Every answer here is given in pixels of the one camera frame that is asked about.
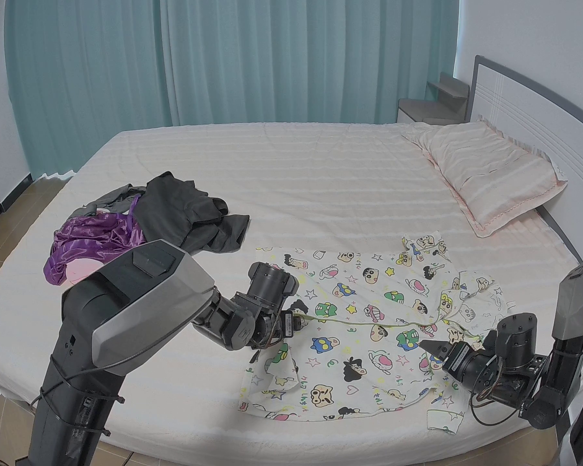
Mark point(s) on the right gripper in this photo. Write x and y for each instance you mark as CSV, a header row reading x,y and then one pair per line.
x,y
459,362

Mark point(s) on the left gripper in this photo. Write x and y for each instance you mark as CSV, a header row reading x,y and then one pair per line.
x,y
286,323

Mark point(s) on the white printed pyjama top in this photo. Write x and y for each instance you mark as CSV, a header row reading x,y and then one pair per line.
x,y
369,308

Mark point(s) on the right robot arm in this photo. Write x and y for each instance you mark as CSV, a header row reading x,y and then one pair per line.
x,y
580,299

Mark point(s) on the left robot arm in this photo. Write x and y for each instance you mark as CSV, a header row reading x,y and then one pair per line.
x,y
141,299

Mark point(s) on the bed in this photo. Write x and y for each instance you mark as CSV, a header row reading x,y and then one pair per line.
x,y
320,177

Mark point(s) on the black garment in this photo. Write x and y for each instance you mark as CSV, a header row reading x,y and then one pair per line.
x,y
184,207

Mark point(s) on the pink striped pillow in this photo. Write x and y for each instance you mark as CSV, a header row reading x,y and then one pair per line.
x,y
490,177

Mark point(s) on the pink garment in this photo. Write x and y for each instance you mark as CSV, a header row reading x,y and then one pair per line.
x,y
85,270

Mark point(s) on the purple satin garment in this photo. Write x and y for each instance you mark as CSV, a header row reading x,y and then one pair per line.
x,y
87,233

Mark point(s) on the grey bedside table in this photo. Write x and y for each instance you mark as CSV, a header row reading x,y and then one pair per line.
x,y
422,109

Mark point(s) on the blue-green curtain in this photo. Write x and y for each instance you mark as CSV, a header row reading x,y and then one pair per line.
x,y
301,41
92,66

